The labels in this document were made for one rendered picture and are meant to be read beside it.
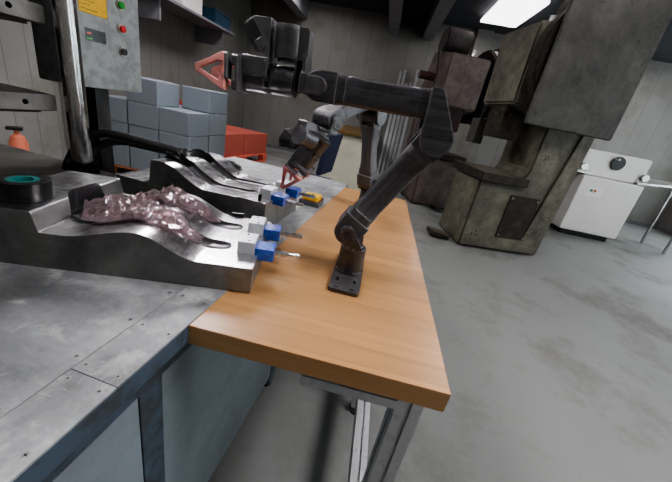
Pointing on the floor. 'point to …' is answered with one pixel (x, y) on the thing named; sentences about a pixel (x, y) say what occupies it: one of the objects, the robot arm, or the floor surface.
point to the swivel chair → (329, 156)
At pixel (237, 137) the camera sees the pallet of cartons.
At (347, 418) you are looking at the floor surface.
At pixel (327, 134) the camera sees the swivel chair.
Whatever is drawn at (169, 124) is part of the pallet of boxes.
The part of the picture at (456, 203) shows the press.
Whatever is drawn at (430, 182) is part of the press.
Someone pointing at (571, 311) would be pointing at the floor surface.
